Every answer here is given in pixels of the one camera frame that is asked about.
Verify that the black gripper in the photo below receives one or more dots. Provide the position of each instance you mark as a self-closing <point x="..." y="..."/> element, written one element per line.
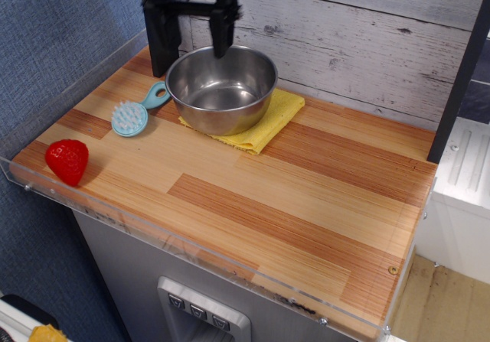
<point x="163" y="30"/>

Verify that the metal pot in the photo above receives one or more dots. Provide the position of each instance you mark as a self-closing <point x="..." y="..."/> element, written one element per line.
<point x="222" y="96"/>

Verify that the yellow folded towel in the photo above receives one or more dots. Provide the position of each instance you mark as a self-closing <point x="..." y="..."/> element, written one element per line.
<point x="283" y="107"/>

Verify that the light blue toy brush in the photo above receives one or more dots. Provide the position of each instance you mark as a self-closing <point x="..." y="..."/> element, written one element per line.
<point x="131" y="118"/>

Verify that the red toy strawberry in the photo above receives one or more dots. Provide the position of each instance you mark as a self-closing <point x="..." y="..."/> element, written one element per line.
<point x="68" y="159"/>

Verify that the grey toy fridge cabinet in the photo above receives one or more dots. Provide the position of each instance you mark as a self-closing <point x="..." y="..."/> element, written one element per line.
<point x="131" y="267"/>

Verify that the silver dispenser panel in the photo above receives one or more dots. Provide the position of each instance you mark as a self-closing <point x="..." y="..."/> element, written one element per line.
<point x="192" y="316"/>

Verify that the white toy sink unit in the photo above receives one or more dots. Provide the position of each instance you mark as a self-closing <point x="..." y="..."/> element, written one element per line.
<point x="454" y="231"/>

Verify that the yellow object at corner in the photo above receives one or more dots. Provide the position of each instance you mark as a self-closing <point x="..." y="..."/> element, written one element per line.
<point x="47" y="333"/>

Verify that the dark left shelf post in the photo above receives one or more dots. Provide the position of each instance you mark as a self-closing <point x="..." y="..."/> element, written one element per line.
<point x="162" y="58"/>

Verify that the dark shelf post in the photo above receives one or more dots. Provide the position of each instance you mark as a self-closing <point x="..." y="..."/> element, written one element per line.
<point x="466" y="69"/>
<point x="162" y="58"/>

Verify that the clear acrylic guard rail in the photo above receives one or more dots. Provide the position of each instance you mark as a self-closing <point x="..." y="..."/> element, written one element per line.
<point x="324" y="216"/>

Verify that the dark right shelf post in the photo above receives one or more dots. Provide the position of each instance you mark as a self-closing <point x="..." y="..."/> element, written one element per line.
<point x="466" y="69"/>

